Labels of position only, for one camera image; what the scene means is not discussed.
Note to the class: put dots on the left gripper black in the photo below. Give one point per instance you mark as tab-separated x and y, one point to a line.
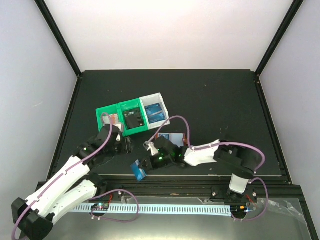
127	148

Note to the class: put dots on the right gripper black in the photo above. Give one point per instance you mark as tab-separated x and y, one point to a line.
151	164

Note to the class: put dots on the brown leather card holder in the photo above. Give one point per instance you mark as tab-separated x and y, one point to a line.
179	139

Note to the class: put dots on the dropped blue credit card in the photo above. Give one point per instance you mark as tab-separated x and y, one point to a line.
139	173

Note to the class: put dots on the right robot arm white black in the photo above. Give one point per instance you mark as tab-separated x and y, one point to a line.
242	160

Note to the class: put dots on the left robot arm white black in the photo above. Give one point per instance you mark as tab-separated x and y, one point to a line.
72	185

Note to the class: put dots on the red white cards stack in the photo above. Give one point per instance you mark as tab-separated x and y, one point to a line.
114	119

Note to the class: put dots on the black vip cards stack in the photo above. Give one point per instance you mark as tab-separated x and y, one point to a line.
133	118

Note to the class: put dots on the blue cards stack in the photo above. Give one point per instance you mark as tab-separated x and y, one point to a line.
154	113

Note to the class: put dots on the green bin middle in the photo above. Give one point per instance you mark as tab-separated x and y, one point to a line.
130	104

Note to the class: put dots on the green bin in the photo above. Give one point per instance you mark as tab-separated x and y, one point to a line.
130	104
107	110

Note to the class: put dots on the green bin left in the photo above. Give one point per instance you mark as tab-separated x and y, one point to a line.
107	110

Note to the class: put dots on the white bin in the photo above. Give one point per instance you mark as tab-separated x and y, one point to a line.
152	99

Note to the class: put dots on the small circuit board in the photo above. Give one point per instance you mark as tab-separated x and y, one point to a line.
100	207

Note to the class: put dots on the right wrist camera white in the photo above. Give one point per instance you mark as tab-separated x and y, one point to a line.
149	146

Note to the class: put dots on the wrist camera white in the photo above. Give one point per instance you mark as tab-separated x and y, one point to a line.
149	146
120	126

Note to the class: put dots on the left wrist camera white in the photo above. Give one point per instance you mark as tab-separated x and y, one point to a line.
120	126

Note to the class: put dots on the black aluminium rail front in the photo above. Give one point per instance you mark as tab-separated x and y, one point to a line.
278	187

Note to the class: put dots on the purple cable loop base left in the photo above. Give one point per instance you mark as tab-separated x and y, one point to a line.
118	208

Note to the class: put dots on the white slotted cable duct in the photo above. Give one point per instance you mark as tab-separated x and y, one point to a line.
167	209

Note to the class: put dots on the right black frame post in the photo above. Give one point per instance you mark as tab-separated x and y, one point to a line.
283	27

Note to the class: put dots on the black frame post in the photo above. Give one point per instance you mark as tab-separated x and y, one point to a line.
283	27
46	13

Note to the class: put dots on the left black frame post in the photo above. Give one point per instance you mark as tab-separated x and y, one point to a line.
46	13

